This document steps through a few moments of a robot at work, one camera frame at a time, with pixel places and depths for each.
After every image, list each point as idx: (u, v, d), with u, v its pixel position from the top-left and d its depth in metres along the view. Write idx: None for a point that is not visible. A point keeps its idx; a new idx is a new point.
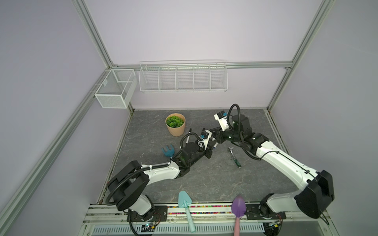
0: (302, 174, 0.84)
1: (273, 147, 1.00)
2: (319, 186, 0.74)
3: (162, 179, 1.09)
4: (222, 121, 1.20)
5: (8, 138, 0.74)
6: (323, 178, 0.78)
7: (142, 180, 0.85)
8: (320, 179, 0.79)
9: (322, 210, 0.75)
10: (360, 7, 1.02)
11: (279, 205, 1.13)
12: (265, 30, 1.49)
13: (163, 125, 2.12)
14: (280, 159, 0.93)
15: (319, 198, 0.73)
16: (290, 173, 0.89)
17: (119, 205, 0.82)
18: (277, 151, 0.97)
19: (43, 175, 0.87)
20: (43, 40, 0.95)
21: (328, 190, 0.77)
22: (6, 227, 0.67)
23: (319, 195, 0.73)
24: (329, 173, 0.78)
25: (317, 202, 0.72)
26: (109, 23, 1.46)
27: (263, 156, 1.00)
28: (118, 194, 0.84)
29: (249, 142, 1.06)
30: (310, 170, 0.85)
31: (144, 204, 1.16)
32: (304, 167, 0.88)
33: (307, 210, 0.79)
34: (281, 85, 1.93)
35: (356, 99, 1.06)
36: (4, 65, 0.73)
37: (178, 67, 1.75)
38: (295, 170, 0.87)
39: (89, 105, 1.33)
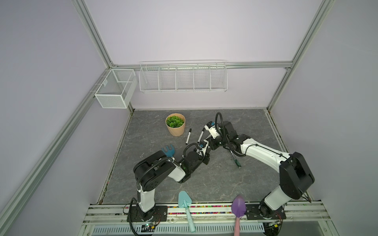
0: (276, 158, 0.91)
1: (251, 141, 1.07)
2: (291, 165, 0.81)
3: (173, 177, 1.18)
4: (212, 129, 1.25)
5: (8, 138, 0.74)
6: (297, 159, 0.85)
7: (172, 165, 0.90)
8: (294, 160, 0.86)
9: (300, 189, 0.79)
10: (361, 7, 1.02)
11: (275, 201, 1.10)
12: (265, 30, 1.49)
13: (163, 125, 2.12)
14: (258, 148, 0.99)
15: (293, 176, 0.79)
16: (268, 161, 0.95)
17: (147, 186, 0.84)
18: (256, 144, 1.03)
19: (42, 175, 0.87)
20: (43, 40, 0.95)
21: (304, 169, 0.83)
22: (5, 227, 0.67)
23: (292, 173, 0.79)
24: (300, 155, 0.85)
25: (293, 180, 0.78)
26: (110, 23, 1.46)
27: (245, 151, 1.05)
28: (146, 176, 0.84)
29: (234, 142, 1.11)
30: (282, 153, 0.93)
31: (150, 200, 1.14)
32: (278, 151, 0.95)
33: (290, 191, 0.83)
34: (281, 85, 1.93)
35: (355, 99, 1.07)
36: (4, 65, 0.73)
37: (178, 67, 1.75)
38: (270, 155, 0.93)
39: (89, 105, 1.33)
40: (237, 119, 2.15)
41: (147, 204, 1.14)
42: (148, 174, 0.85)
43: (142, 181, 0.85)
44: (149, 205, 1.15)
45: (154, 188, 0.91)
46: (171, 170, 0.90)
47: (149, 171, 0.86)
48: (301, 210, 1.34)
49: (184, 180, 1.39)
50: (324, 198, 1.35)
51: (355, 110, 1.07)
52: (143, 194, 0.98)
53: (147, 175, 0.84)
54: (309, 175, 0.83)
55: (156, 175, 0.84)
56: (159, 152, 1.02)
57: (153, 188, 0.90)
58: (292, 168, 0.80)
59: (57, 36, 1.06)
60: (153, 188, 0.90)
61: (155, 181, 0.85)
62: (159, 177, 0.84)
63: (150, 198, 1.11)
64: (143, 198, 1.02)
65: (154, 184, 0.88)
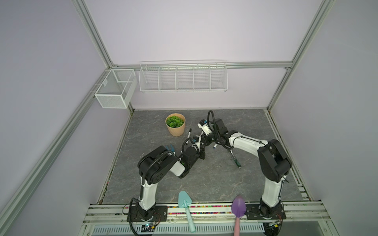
0: (257, 144, 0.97)
1: (238, 133, 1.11)
2: (268, 150, 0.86)
3: (173, 172, 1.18)
4: (205, 127, 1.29)
5: (8, 137, 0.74)
6: (273, 144, 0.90)
7: (174, 158, 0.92)
8: (273, 147, 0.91)
9: (281, 172, 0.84)
10: (361, 7, 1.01)
11: (267, 193, 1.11)
12: (266, 30, 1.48)
13: (163, 125, 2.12)
14: (244, 139, 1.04)
15: (269, 159, 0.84)
16: (252, 149, 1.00)
17: (153, 179, 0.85)
18: (241, 135, 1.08)
19: (43, 174, 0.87)
20: (43, 40, 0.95)
21: (281, 154, 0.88)
22: (6, 227, 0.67)
23: (268, 156, 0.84)
24: (277, 141, 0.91)
25: (269, 162, 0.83)
26: (110, 23, 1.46)
27: (233, 143, 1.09)
28: (151, 169, 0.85)
29: (224, 137, 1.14)
30: (262, 140, 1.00)
31: (151, 199, 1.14)
32: (259, 139, 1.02)
33: (270, 175, 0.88)
34: (281, 85, 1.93)
35: (356, 99, 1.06)
36: (3, 65, 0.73)
37: (178, 67, 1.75)
38: (252, 143, 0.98)
39: (89, 105, 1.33)
40: (237, 119, 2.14)
41: (149, 202, 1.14)
42: (153, 167, 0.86)
43: (148, 175, 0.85)
44: (149, 204, 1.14)
45: (159, 181, 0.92)
46: (174, 162, 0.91)
47: (154, 164, 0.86)
48: (301, 210, 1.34)
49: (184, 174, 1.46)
50: (324, 198, 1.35)
51: (355, 110, 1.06)
52: (147, 190, 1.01)
53: (152, 169, 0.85)
54: (286, 159, 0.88)
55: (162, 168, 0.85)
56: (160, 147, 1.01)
57: (157, 181, 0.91)
58: (268, 151, 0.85)
59: (56, 36, 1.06)
60: (158, 181, 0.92)
61: (160, 173, 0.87)
62: (163, 169, 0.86)
63: (150, 197, 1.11)
64: (145, 195, 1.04)
65: (159, 177, 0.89)
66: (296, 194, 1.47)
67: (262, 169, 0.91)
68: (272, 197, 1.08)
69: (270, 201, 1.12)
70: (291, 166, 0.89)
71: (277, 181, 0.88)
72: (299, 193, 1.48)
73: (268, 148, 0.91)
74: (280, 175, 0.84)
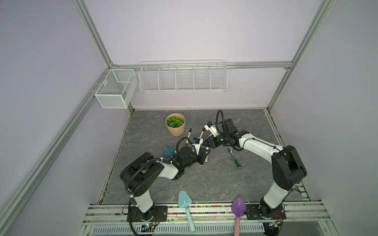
0: (270, 149, 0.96)
1: (249, 135, 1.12)
2: (283, 158, 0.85)
3: (165, 175, 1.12)
4: (212, 129, 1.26)
5: (8, 138, 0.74)
6: (289, 151, 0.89)
7: (159, 166, 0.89)
8: (288, 153, 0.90)
9: (294, 181, 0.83)
10: (361, 7, 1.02)
11: (270, 195, 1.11)
12: (265, 30, 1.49)
13: (163, 125, 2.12)
14: (256, 142, 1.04)
15: (284, 167, 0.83)
16: (264, 153, 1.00)
17: (137, 191, 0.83)
18: (253, 137, 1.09)
19: (42, 175, 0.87)
20: (43, 41, 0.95)
21: (297, 162, 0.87)
22: (6, 227, 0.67)
23: (283, 164, 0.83)
24: (294, 148, 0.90)
25: (283, 170, 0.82)
26: (110, 23, 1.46)
27: (243, 145, 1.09)
28: (135, 180, 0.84)
29: (233, 137, 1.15)
30: (276, 145, 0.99)
31: (147, 201, 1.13)
32: (272, 144, 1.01)
33: (282, 182, 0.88)
34: (281, 85, 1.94)
35: (356, 99, 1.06)
36: (4, 65, 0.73)
37: (178, 67, 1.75)
38: (266, 147, 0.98)
39: (89, 105, 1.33)
40: (237, 119, 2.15)
41: (145, 204, 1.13)
42: (136, 178, 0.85)
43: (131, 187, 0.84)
44: (147, 205, 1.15)
45: (144, 191, 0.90)
46: (158, 171, 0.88)
47: (137, 175, 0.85)
48: (301, 210, 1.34)
49: (179, 176, 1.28)
50: (324, 198, 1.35)
51: (355, 110, 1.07)
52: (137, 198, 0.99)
53: (135, 180, 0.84)
54: (301, 167, 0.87)
55: (145, 179, 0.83)
56: (143, 155, 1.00)
57: (143, 192, 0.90)
58: (283, 159, 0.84)
59: (56, 37, 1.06)
60: (144, 191, 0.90)
61: (144, 184, 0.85)
62: (147, 180, 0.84)
63: (146, 199, 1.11)
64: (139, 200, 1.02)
65: (144, 187, 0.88)
66: (296, 194, 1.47)
67: (274, 175, 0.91)
68: (276, 200, 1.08)
69: (272, 203, 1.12)
70: (304, 175, 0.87)
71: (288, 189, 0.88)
72: (299, 193, 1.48)
73: (283, 155, 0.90)
74: (292, 183, 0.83)
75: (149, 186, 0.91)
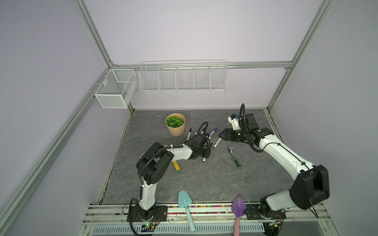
0: (298, 165, 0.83)
1: (275, 139, 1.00)
2: (311, 177, 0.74)
3: (178, 158, 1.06)
4: (235, 121, 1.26)
5: (8, 137, 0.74)
6: (319, 171, 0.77)
7: (170, 154, 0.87)
8: (316, 172, 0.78)
9: (312, 202, 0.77)
10: (361, 7, 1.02)
11: (275, 199, 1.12)
12: (265, 30, 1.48)
13: (163, 125, 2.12)
14: (280, 149, 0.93)
15: (309, 189, 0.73)
16: (287, 164, 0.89)
17: (151, 180, 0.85)
18: (278, 143, 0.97)
19: (42, 175, 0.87)
20: (43, 41, 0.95)
21: (323, 185, 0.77)
22: (6, 227, 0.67)
23: (309, 185, 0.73)
24: (325, 168, 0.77)
25: (307, 191, 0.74)
26: (110, 23, 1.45)
27: (264, 147, 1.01)
28: (149, 169, 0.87)
29: (254, 134, 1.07)
30: (306, 162, 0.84)
31: (151, 198, 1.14)
32: (301, 159, 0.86)
33: (299, 199, 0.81)
34: (281, 85, 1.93)
35: (356, 98, 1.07)
36: (4, 65, 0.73)
37: (178, 67, 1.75)
38: (291, 161, 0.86)
39: (89, 105, 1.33)
40: None
41: (149, 202, 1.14)
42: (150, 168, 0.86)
43: (146, 176, 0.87)
44: (149, 203, 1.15)
45: (160, 179, 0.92)
46: (170, 159, 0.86)
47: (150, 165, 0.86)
48: (301, 210, 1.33)
49: (194, 156, 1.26)
50: None
51: (355, 110, 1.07)
52: (146, 190, 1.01)
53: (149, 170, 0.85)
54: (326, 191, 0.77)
55: (158, 168, 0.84)
56: (151, 147, 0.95)
57: (159, 180, 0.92)
58: (312, 180, 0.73)
59: (56, 37, 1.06)
60: (160, 179, 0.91)
61: (159, 173, 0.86)
62: (160, 169, 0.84)
63: (150, 197, 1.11)
64: (145, 195, 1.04)
65: (159, 176, 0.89)
66: None
67: (291, 191, 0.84)
68: (278, 204, 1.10)
69: (274, 206, 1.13)
70: (327, 197, 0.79)
71: (304, 208, 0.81)
72: None
73: (310, 174, 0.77)
74: (310, 203, 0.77)
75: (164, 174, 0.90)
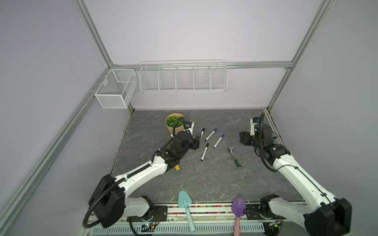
0: (317, 196, 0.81)
1: (293, 162, 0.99)
2: (332, 212, 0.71)
3: (145, 180, 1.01)
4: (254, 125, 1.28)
5: (8, 137, 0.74)
6: (340, 205, 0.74)
7: (118, 193, 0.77)
8: (336, 206, 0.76)
9: None
10: (361, 7, 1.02)
11: (278, 206, 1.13)
12: (265, 30, 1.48)
13: (163, 125, 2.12)
14: (298, 174, 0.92)
15: (330, 224, 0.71)
16: (305, 192, 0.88)
17: (104, 223, 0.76)
18: (296, 166, 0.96)
19: (42, 175, 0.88)
20: (43, 41, 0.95)
21: (344, 219, 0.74)
22: (5, 227, 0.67)
23: (330, 220, 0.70)
24: (348, 202, 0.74)
25: (327, 227, 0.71)
26: (110, 23, 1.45)
27: (279, 168, 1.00)
28: (101, 212, 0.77)
29: (268, 152, 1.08)
30: (327, 193, 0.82)
31: (141, 207, 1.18)
32: (322, 189, 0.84)
33: (315, 231, 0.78)
34: (281, 85, 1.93)
35: (356, 99, 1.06)
36: (4, 65, 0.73)
37: (178, 67, 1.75)
38: (310, 190, 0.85)
39: (89, 105, 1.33)
40: (237, 119, 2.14)
41: (141, 210, 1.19)
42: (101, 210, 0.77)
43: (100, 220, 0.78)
44: (142, 210, 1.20)
45: (119, 216, 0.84)
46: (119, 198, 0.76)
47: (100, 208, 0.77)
48: None
49: (174, 164, 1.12)
50: None
51: (355, 110, 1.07)
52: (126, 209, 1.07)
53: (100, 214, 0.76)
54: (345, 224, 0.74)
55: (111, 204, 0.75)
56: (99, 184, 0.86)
57: (117, 217, 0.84)
58: (333, 216, 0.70)
59: (56, 37, 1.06)
60: (119, 215, 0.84)
61: (111, 214, 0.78)
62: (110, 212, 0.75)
63: (139, 207, 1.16)
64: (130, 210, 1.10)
65: (115, 214, 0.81)
66: (296, 194, 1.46)
67: (307, 221, 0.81)
68: (280, 210, 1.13)
69: (276, 211, 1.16)
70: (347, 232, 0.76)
71: None
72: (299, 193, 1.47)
73: (330, 206, 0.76)
74: None
75: (124, 208, 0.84)
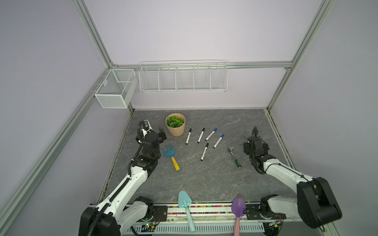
0: (296, 178, 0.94)
1: (275, 161, 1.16)
2: (310, 187, 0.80)
3: (132, 193, 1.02)
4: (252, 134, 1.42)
5: (8, 137, 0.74)
6: (319, 183, 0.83)
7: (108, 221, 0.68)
8: (317, 185, 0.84)
9: (321, 219, 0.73)
10: (361, 7, 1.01)
11: (278, 203, 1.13)
12: (265, 30, 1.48)
13: (163, 125, 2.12)
14: (279, 168, 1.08)
15: (311, 198, 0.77)
16: (288, 181, 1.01)
17: None
18: (279, 163, 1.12)
19: (43, 174, 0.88)
20: (43, 41, 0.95)
21: (328, 198, 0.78)
22: (6, 227, 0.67)
23: (308, 192, 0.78)
24: (325, 180, 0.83)
25: (309, 201, 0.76)
26: (110, 23, 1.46)
27: (266, 170, 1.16)
28: None
29: (258, 161, 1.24)
30: (304, 175, 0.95)
31: (139, 209, 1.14)
32: (300, 172, 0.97)
33: (307, 217, 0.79)
34: (281, 85, 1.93)
35: (356, 99, 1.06)
36: (4, 65, 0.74)
37: (178, 67, 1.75)
38: (291, 175, 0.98)
39: (89, 105, 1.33)
40: (237, 119, 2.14)
41: (141, 212, 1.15)
42: None
43: None
44: (142, 211, 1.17)
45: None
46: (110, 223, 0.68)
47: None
48: None
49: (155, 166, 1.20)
50: None
51: (356, 110, 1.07)
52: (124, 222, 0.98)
53: None
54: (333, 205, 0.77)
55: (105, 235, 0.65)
56: (80, 221, 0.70)
57: None
58: (311, 190, 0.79)
59: (56, 37, 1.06)
60: None
61: None
62: None
63: (137, 212, 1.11)
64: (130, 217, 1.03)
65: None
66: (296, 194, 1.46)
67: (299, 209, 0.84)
68: (280, 208, 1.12)
69: (275, 208, 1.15)
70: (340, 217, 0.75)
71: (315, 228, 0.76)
72: None
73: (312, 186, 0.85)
74: (318, 221, 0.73)
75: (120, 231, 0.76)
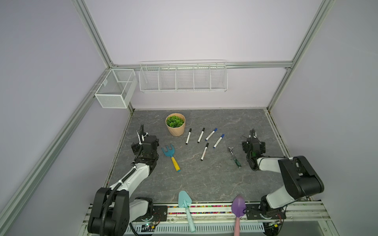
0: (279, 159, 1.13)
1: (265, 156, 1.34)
2: (289, 161, 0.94)
3: (136, 184, 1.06)
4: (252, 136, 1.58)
5: (8, 137, 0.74)
6: (298, 159, 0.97)
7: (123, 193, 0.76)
8: (298, 162, 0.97)
9: (301, 186, 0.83)
10: (361, 7, 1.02)
11: (276, 198, 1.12)
12: (265, 30, 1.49)
13: (163, 125, 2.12)
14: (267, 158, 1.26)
15: (290, 169, 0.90)
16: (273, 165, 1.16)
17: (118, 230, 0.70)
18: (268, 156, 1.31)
19: (43, 174, 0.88)
20: (43, 41, 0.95)
21: (307, 170, 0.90)
22: (6, 227, 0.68)
23: (287, 164, 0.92)
24: (303, 157, 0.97)
25: (288, 171, 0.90)
26: (110, 23, 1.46)
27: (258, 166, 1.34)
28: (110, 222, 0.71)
29: (253, 161, 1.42)
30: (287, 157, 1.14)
31: (141, 205, 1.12)
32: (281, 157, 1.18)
33: (292, 189, 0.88)
34: (281, 85, 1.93)
35: (356, 98, 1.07)
36: (4, 65, 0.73)
37: (178, 67, 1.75)
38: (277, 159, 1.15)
39: (89, 105, 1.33)
40: (237, 119, 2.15)
41: (142, 208, 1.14)
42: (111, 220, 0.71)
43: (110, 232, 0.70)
44: (144, 207, 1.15)
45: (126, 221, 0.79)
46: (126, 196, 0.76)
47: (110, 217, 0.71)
48: (301, 210, 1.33)
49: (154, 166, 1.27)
50: (325, 198, 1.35)
51: (355, 110, 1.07)
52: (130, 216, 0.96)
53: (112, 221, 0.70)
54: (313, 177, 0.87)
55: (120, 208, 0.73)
56: (96, 199, 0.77)
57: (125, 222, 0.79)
58: (290, 162, 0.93)
59: (56, 37, 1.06)
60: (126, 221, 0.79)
61: (123, 218, 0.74)
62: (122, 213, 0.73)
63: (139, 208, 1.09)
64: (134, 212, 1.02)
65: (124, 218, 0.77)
66: None
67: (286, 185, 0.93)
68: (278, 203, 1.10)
69: (274, 204, 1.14)
70: (321, 187, 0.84)
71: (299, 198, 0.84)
72: None
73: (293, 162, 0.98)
74: (299, 187, 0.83)
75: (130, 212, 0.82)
